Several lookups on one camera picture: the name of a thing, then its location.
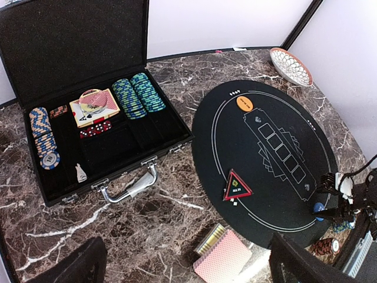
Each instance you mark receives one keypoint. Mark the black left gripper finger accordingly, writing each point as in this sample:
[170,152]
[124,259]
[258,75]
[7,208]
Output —
[85,264]

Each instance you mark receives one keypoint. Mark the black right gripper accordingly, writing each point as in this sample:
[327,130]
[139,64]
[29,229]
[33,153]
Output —
[298,261]

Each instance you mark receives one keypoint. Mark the blue round blind button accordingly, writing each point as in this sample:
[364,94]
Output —
[317,208]

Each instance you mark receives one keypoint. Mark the brown poker chip stack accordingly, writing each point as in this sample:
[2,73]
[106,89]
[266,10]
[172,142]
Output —
[328,246]

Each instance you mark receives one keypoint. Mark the orange round blind button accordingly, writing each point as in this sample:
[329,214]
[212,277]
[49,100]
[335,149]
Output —
[244,103]

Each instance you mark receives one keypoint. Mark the small silver case key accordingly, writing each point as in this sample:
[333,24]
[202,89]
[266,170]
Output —
[81,175]

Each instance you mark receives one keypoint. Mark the red triangular all-in marker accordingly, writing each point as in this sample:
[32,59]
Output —
[236,187]

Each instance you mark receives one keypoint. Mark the round black poker mat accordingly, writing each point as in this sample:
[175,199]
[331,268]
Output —
[277,149]

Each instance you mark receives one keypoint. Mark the gold card box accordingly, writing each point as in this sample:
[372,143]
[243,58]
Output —
[210,239]

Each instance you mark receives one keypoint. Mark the red card deck on table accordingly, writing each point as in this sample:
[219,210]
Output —
[225,259]

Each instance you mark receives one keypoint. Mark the blue and tan chip row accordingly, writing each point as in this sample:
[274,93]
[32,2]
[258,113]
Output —
[44,139]

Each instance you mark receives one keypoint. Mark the red dice row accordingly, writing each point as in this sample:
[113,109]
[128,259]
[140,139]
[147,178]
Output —
[95,129]

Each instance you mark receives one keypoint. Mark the black poker chip case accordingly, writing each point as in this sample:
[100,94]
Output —
[53,51]

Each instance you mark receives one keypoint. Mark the orange and black chip row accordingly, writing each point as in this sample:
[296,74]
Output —
[58,111]

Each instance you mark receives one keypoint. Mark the red card deck in case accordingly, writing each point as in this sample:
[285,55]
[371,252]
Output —
[83,120]

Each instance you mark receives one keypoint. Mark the clear round dealer button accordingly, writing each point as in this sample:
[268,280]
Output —
[93,101]

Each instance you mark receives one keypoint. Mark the teal and blue chip row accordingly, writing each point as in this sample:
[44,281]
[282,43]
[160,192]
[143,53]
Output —
[147,93]

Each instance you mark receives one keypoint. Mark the green and blue chip row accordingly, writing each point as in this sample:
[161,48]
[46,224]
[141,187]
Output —
[128,99]

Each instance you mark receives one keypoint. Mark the white slotted cable duct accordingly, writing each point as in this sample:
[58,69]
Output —
[358,255]

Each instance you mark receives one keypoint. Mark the black right frame post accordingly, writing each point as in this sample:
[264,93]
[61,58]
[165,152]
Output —
[299,27]

